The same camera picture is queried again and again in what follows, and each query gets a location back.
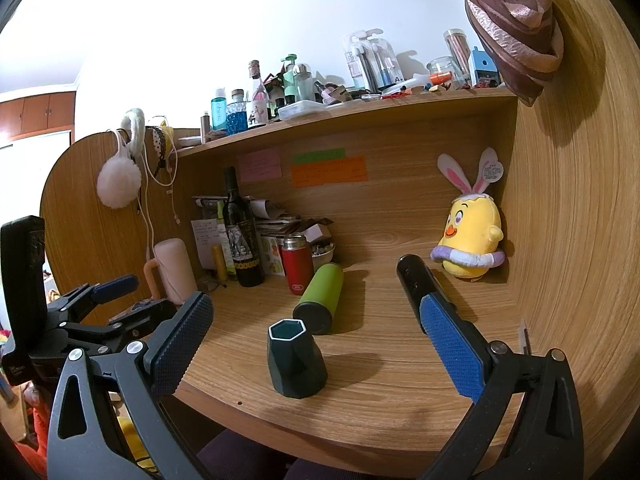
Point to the pink sticky note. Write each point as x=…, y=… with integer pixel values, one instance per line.
x=259, y=166

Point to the small white box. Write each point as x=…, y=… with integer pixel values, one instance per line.
x=314, y=232

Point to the clear tumbler bottle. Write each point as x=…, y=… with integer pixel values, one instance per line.
x=302, y=85

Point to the wooden wall cabinets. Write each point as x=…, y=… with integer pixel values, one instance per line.
x=40, y=110

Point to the fruit sticker sheet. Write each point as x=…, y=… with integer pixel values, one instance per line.
x=271, y=256

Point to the blue pencil sharpener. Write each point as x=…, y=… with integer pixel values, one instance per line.
x=485, y=67

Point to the orange cloth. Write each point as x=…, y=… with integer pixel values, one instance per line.
x=35, y=435

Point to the mint green pump bottle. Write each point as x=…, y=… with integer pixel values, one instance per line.
x=290, y=82

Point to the green thermos bottle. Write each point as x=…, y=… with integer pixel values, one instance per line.
x=320, y=300

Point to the red thermos bottle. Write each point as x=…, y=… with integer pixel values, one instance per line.
x=297, y=270

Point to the blue liquid bottle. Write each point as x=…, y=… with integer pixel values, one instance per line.
x=218, y=112

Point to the dark green hexagonal cup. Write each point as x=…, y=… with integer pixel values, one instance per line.
x=295, y=365

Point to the dark wine bottle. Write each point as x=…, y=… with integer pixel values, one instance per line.
x=242, y=250

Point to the glass jar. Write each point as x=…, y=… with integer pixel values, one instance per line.
x=445, y=72

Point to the green sticky note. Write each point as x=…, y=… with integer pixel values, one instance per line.
x=319, y=156

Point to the blue bead bottle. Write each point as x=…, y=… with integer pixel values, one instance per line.
x=236, y=116

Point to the white plastic tray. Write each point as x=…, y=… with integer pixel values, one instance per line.
x=300, y=110

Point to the pink brown scarf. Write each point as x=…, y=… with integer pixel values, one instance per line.
x=515, y=35

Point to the white handwritten paper note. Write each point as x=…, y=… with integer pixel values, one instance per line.
x=204, y=240

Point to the pink label glass bottle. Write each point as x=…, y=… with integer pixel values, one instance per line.
x=257, y=102

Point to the dark purple cloth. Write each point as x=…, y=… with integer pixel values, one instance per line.
x=250, y=455

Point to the small white bowl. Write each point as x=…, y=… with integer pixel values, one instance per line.
x=322, y=255

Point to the black cylindrical bottle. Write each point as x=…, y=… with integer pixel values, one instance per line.
x=412, y=275

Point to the toothbrush blister pack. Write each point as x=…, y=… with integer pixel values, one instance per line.
x=367, y=62

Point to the orange sticky note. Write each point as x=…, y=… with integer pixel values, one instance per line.
x=330, y=174

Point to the white fluffy earmuffs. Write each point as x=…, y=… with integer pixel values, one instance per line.
x=117, y=182

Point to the tall clear pencil canister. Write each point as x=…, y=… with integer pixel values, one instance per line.
x=457, y=50

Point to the white dish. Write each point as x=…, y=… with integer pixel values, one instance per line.
x=189, y=141

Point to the yellow tube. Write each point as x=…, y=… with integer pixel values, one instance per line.
x=220, y=262

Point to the small brown tube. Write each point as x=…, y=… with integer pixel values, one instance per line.
x=205, y=127

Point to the yellow chick plush toy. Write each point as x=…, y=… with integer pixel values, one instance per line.
x=470, y=230

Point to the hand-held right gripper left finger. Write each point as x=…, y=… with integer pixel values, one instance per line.
x=180, y=345

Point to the pile of papers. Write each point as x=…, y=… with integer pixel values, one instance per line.
x=272, y=215

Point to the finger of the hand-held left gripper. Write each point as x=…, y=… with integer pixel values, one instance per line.
x=117, y=285
x=145, y=311

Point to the polka dot headband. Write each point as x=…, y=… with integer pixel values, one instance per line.
x=159, y=152

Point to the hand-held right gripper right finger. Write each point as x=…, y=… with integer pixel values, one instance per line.
x=450, y=345

